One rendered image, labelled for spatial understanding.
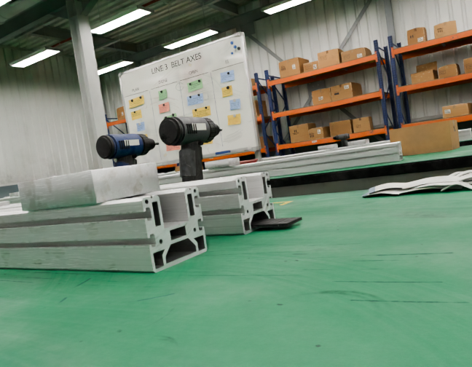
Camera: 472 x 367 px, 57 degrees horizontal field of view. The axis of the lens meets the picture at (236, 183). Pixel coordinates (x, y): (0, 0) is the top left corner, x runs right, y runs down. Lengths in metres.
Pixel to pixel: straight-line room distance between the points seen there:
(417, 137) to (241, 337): 2.22
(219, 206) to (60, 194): 0.23
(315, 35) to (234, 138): 8.33
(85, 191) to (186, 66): 3.60
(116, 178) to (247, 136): 3.20
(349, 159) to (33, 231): 1.63
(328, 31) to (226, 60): 8.11
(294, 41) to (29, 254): 11.61
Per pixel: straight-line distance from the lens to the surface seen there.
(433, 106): 10.96
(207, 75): 3.96
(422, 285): 0.35
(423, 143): 2.44
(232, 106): 3.79
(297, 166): 2.16
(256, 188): 0.70
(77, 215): 0.58
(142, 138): 1.14
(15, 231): 0.70
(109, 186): 0.55
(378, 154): 2.03
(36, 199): 0.64
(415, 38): 10.24
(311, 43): 11.94
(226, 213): 0.66
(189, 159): 0.91
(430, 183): 0.86
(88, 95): 9.56
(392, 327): 0.28
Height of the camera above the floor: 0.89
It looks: 3 degrees down
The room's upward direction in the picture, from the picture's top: 9 degrees counter-clockwise
